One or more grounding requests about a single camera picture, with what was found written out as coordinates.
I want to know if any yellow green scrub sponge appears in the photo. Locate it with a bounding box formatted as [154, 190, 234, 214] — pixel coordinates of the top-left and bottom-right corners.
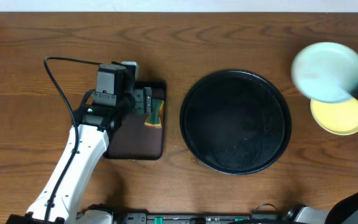
[144, 99, 165, 128]

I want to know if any yellow plate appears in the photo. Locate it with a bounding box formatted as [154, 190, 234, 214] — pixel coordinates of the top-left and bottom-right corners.
[310, 98, 358, 136]

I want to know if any green plate with red smear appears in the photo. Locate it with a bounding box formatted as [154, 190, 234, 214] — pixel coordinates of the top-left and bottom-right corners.
[291, 42, 358, 103]

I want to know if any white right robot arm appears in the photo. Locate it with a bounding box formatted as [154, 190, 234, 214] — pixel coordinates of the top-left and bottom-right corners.
[283, 86, 358, 223]

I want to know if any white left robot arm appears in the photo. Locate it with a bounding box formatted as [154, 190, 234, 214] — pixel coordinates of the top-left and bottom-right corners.
[7, 87, 164, 223]

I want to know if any black rectangular tray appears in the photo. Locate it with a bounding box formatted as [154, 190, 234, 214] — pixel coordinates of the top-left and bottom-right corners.
[104, 81, 167, 160]

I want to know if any round black tray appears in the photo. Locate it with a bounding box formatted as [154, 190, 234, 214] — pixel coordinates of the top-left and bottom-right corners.
[180, 70, 292, 175]

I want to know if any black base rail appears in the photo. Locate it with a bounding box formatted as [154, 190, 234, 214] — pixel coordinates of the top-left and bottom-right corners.
[76, 212, 291, 224]

